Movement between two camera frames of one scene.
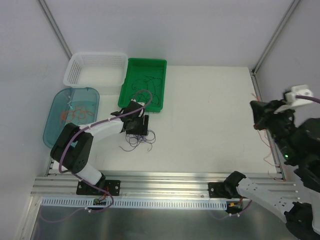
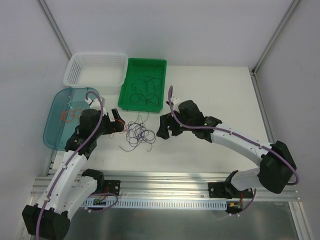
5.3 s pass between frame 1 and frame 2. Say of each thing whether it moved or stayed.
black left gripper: moved
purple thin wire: stayed
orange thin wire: stayed
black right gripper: moved
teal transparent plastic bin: stayed
